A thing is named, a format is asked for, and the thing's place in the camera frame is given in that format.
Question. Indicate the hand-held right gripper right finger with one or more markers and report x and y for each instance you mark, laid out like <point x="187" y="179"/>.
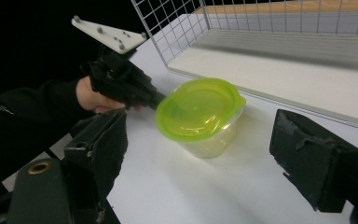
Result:
<point x="317" y="168"/>

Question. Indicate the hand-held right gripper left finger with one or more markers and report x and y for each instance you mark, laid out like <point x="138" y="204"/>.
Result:
<point x="105" y="143"/>

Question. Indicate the yellow-green lidded plastic container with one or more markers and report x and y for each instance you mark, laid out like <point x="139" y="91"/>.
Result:
<point x="199" y="115"/>

